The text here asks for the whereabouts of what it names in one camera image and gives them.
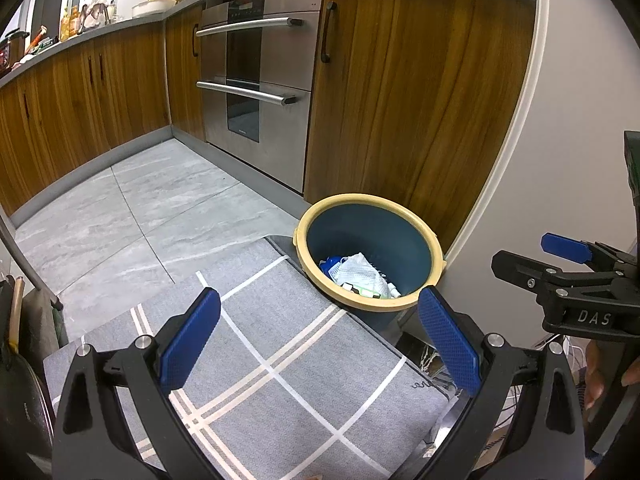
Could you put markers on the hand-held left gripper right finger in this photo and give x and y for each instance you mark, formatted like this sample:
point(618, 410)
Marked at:
point(447, 335)

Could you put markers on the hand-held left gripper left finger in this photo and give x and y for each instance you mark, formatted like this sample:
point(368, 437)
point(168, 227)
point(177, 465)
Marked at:
point(192, 340)

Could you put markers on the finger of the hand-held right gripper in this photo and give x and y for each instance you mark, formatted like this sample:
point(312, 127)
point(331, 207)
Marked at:
point(520, 267)
point(565, 246)

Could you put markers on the silver foil wrapper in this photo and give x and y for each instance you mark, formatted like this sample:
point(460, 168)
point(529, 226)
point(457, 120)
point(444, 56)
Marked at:
point(362, 272)

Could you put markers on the blue bin with yellow rim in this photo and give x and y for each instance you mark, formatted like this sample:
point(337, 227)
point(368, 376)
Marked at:
point(400, 240)

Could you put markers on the blue wipes packet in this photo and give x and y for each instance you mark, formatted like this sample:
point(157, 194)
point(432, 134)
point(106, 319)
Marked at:
point(327, 263)

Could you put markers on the person's right hand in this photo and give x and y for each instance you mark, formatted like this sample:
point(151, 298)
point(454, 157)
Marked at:
point(595, 375)

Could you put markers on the grey checked mat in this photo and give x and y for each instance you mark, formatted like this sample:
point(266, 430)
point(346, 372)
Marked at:
point(300, 340)

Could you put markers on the metal shelf rack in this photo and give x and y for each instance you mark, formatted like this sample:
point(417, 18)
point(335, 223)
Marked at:
point(30, 265)

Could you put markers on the round metal pan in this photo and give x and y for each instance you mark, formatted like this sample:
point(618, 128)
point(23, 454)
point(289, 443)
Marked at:
point(25, 410)

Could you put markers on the wide wooden cabinet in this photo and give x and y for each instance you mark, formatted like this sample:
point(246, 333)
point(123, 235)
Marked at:
point(425, 110)

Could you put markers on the narrow wooden cabinet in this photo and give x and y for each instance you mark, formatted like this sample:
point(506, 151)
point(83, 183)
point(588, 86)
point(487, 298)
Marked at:
point(182, 90)

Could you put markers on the long wooden base cabinet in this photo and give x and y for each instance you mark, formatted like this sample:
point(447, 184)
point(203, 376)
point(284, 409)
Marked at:
point(100, 100)

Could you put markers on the stainless steel oven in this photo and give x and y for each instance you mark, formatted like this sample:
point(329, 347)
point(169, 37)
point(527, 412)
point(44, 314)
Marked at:
point(280, 60)

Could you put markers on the white pot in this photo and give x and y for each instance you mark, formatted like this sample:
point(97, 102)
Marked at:
point(152, 7)

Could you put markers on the yellow oil bottles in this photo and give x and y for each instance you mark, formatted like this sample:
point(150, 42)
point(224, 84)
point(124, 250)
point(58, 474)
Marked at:
point(70, 22)

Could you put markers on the dark cooking pot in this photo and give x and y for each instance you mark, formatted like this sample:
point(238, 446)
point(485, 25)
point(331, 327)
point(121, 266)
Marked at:
point(10, 50)

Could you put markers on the dish rack with bowls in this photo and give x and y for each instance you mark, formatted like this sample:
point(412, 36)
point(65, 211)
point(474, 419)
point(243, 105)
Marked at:
point(97, 10)

